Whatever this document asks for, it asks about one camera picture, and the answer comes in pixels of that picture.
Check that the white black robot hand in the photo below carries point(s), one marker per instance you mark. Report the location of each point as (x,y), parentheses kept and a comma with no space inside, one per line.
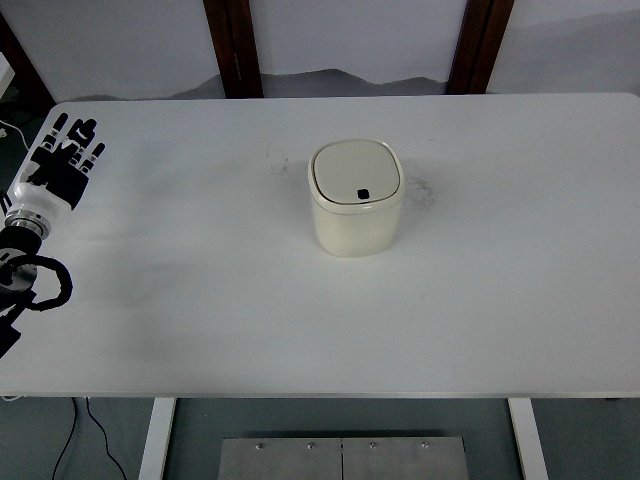
(37,192)

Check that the cream plastic trash bin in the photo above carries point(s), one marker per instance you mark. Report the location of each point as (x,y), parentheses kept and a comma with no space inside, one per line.
(355,230)

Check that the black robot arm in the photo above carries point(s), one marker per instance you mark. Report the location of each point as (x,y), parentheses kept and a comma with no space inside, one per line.
(17,240)

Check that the white box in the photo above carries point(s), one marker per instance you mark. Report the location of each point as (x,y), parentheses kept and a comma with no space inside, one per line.
(4,75)

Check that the white table leg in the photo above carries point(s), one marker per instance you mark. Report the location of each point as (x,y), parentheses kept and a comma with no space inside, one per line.
(156,440)
(529,440)

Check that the grey metal plate with screws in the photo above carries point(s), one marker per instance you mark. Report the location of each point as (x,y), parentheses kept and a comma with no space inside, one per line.
(405,462)
(280,462)

